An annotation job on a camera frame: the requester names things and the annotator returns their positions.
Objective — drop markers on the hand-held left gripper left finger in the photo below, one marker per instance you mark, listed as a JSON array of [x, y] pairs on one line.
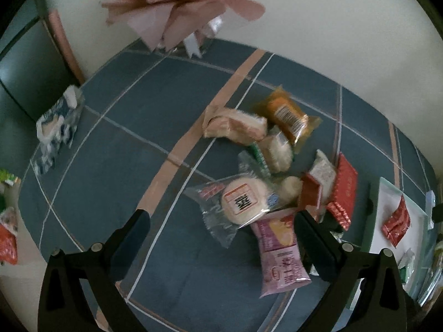
[[136, 231]]

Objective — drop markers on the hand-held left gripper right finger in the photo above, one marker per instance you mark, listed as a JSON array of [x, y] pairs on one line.
[[318, 249]]

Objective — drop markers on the pink swiss roll packet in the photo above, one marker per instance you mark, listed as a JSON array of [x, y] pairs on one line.
[[280, 259]]

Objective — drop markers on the brown red snack packet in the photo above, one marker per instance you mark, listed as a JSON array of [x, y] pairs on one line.
[[309, 193]]

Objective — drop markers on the pale round pastry packet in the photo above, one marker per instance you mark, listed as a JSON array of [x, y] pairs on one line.
[[290, 188]]

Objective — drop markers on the large red patterned packet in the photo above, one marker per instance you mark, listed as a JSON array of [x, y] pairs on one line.
[[344, 186]]

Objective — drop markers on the white tray box teal rim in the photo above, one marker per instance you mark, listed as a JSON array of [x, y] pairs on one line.
[[387, 193]]

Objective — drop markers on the round cake clear packet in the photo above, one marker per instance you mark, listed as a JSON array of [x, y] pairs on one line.
[[238, 200]]

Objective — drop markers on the white grey snack packet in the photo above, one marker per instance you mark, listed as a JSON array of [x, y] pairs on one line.
[[323, 171]]

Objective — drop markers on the small red snack packet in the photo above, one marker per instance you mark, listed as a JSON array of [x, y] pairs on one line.
[[396, 223]]

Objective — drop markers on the green white snack packet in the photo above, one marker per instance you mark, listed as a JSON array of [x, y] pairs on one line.
[[405, 266]]

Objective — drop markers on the clear rice cracker packet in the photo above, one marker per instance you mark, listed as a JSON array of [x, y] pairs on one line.
[[277, 152]]

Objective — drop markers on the blue checked tablecloth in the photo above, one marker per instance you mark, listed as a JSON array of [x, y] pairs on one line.
[[138, 110]]

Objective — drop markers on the red orange snack bag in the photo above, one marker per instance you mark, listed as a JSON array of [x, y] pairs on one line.
[[7, 238]]

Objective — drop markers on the blue white tissue pack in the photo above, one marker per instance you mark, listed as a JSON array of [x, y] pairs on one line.
[[57, 124]]

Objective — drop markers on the green edged snack bag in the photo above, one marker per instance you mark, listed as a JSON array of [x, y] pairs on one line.
[[8, 186]]

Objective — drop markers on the orange cake packet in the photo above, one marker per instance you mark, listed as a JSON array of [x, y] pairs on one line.
[[283, 110]]

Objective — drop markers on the dark teal panel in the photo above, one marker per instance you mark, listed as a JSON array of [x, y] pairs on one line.
[[24, 69]]

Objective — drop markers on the pink paper flower bouquet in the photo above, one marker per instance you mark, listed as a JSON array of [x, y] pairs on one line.
[[173, 10]]

